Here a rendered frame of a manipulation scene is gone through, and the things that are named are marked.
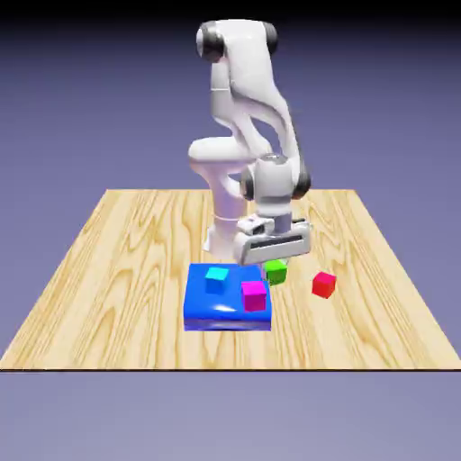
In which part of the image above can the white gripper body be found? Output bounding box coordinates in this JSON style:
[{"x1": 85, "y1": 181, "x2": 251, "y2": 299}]
[{"x1": 233, "y1": 220, "x2": 312, "y2": 267}]

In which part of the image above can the small green cube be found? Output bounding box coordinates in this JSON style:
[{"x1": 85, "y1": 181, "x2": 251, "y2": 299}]
[{"x1": 263, "y1": 259, "x2": 288, "y2": 286}]

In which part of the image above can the small magenta cube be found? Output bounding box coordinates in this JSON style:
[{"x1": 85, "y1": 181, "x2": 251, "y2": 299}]
[{"x1": 240, "y1": 280, "x2": 268, "y2": 312}]

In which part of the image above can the small red cube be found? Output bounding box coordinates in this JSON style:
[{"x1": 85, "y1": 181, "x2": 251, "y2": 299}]
[{"x1": 312, "y1": 271, "x2": 338, "y2": 300}]

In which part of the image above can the small cyan cube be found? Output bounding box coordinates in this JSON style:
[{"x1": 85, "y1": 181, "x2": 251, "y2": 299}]
[{"x1": 204, "y1": 267, "x2": 231, "y2": 295}]

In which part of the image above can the large blue box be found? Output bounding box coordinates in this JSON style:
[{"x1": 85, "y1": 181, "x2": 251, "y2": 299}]
[{"x1": 183, "y1": 262, "x2": 272, "y2": 332}]

